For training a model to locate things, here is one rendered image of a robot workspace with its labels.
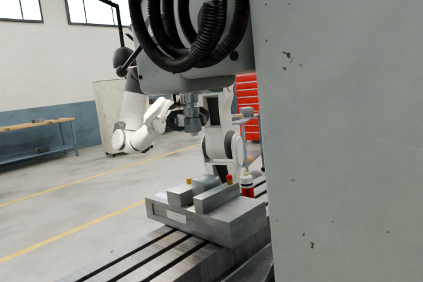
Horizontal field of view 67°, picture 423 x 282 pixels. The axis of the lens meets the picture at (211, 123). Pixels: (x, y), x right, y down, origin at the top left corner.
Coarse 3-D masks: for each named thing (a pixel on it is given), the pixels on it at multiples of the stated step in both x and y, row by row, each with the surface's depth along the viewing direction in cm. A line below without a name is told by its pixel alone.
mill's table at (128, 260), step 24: (240, 192) 113; (264, 192) 112; (144, 240) 85; (168, 240) 83; (192, 240) 82; (264, 240) 90; (96, 264) 75; (120, 264) 74; (144, 264) 73; (168, 264) 72; (192, 264) 71; (216, 264) 75; (240, 264) 82
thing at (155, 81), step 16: (144, 0) 74; (144, 16) 75; (160, 48) 73; (144, 64) 78; (144, 80) 80; (160, 80) 75; (176, 80) 71; (192, 80) 71; (208, 80) 75; (224, 80) 79
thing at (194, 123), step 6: (186, 114) 83; (192, 114) 82; (198, 114) 84; (192, 120) 83; (198, 120) 84; (186, 126) 83; (192, 126) 83; (198, 126) 84; (186, 132) 84; (192, 132) 83
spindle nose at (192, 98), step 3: (180, 96) 83; (183, 96) 82; (186, 96) 82; (189, 96) 82; (192, 96) 82; (195, 96) 83; (183, 99) 82; (186, 99) 82; (189, 99) 82; (192, 99) 82; (195, 99) 83; (183, 102) 82; (186, 102) 82; (189, 102) 82; (192, 102) 82; (195, 102) 83
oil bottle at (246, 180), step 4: (244, 172) 102; (248, 172) 103; (240, 176) 103; (244, 176) 102; (248, 176) 102; (240, 180) 103; (244, 180) 101; (248, 180) 101; (252, 180) 103; (240, 184) 103; (244, 184) 102; (248, 184) 101; (252, 184) 102; (244, 188) 102; (248, 188) 101; (252, 188) 102; (244, 192) 102; (248, 192) 102; (252, 192) 102; (248, 196) 102; (252, 196) 102
